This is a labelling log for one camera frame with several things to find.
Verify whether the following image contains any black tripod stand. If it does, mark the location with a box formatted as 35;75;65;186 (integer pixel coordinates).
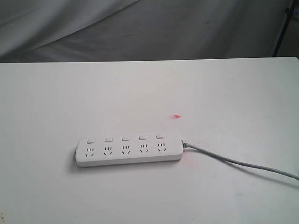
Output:
272;0;299;57

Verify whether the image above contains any white five-outlet power strip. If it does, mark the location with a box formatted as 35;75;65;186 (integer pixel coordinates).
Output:
75;133;184;167

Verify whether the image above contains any grey backdrop cloth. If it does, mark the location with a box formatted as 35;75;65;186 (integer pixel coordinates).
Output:
0;0;293;63

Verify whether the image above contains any grey power cable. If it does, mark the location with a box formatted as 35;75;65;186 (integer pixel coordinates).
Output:
181;139;299;181

